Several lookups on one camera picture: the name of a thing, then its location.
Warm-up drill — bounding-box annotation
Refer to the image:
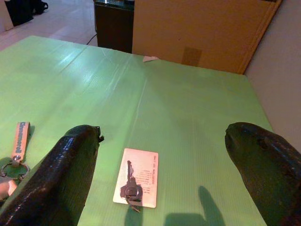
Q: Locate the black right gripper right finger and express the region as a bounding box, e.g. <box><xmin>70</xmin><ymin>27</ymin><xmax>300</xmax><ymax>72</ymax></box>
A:
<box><xmin>225</xmin><ymin>121</ymin><xmax>301</xmax><ymax>226</ymax></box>

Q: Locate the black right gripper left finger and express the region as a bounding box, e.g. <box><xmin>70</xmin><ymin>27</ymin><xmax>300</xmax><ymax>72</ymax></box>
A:
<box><xmin>0</xmin><ymin>124</ymin><xmax>104</xmax><ymax>226</ymax></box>

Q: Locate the grey metal key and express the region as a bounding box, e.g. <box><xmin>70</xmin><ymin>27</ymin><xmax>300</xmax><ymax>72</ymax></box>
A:
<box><xmin>120</xmin><ymin>160</ymin><xmax>143</xmax><ymax>203</ymax></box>

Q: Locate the white printed card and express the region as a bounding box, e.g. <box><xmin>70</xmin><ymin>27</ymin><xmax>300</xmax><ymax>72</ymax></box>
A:
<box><xmin>112</xmin><ymin>147</ymin><xmax>159</xmax><ymax>209</ymax></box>

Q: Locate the pink key tag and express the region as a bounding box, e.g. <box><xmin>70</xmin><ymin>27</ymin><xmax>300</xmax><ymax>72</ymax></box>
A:
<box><xmin>0</xmin><ymin>176</ymin><xmax>18</xmax><ymax>201</ymax></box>

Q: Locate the green corrugated table cover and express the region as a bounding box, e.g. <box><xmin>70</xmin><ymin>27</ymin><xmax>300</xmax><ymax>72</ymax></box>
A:
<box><xmin>0</xmin><ymin>35</ymin><xmax>275</xmax><ymax>226</ymax></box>

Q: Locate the black cabinet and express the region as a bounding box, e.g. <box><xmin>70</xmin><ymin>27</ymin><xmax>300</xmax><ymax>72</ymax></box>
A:
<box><xmin>93</xmin><ymin>0</ymin><xmax>135</xmax><ymax>54</ymax></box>

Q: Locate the brown cardboard box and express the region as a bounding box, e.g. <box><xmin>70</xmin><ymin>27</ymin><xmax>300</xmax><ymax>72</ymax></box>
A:
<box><xmin>132</xmin><ymin>0</ymin><xmax>283</xmax><ymax>75</ymax></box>

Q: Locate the black bag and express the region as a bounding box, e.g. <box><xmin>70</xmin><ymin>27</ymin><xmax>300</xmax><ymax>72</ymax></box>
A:
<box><xmin>4</xmin><ymin>0</ymin><xmax>49</xmax><ymax>26</ymax></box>

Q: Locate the metal key ring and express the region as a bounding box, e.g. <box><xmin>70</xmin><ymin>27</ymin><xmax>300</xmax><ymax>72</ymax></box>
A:
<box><xmin>0</xmin><ymin>161</ymin><xmax>31</xmax><ymax>182</ymax></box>

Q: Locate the beige printed strap keychain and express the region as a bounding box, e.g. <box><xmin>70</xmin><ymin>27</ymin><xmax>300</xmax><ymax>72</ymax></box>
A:
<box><xmin>11</xmin><ymin>121</ymin><xmax>31</xmax><ymax>163</ymax></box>

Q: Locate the black floor cable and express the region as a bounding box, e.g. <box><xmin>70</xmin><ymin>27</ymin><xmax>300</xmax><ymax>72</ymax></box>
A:
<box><xmin>86</xmin><ymin>32</ymin><xmax>98</xmax><ymax>45</ymax></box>

